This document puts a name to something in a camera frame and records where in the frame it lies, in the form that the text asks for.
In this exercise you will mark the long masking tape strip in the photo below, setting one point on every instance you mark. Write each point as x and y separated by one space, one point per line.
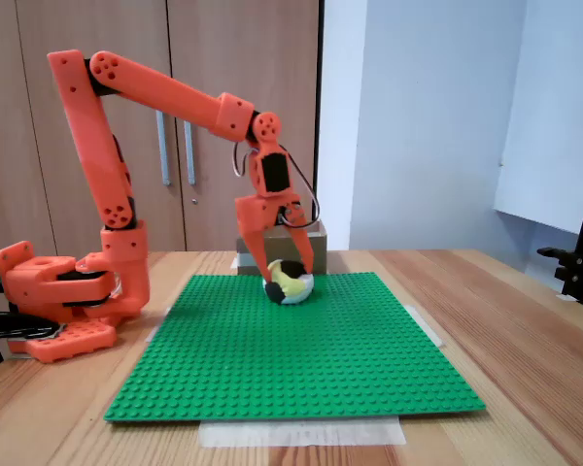
301 434

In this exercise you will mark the yellow black white ball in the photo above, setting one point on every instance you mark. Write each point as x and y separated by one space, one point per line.
291 289

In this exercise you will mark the short masking tape strip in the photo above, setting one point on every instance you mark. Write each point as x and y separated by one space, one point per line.
158 327
425 325

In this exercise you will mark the black camera stand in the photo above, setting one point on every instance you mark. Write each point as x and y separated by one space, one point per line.
573 272

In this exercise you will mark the brown wooden cabinet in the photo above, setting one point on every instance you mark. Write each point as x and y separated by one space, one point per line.
248 48

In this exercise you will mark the white wall panel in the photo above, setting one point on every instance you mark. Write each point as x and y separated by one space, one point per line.
554 145

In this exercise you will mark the brown cardboard box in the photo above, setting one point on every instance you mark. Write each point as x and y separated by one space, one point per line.
319 252

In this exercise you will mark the green studded baseplate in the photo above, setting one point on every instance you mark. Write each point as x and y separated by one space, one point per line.
296 364

